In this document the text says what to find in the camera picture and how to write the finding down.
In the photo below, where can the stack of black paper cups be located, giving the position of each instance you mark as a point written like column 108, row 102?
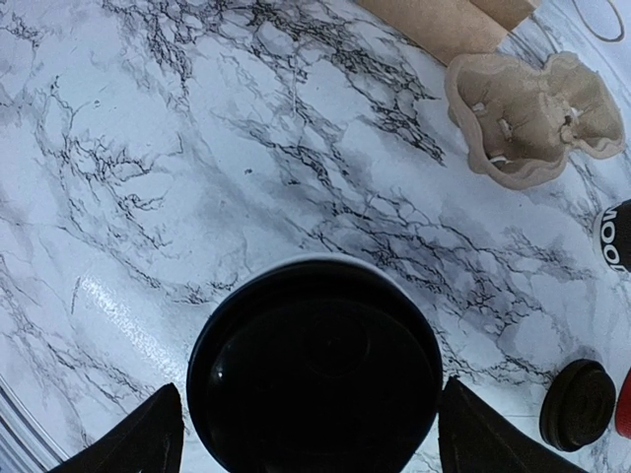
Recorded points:
column 612, row 237

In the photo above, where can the brown cardboard cup carrier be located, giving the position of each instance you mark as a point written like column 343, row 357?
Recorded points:
column 521, row 123

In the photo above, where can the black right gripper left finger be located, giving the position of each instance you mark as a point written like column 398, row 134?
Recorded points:
column 149, row 439

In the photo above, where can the black coffee cup lid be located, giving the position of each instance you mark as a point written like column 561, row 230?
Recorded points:
column 315, row 366
column 578, row 406

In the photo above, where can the red ribbed plastic cup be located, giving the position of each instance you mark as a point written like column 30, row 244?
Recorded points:
column 622, row 414

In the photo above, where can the brown paper bag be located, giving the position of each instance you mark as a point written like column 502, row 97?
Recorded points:
column 449, row 28

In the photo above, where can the paper bag twine handle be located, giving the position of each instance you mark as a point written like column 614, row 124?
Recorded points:
column 602, row 19

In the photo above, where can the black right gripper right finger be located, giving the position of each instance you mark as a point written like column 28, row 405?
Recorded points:
column 473, row 437

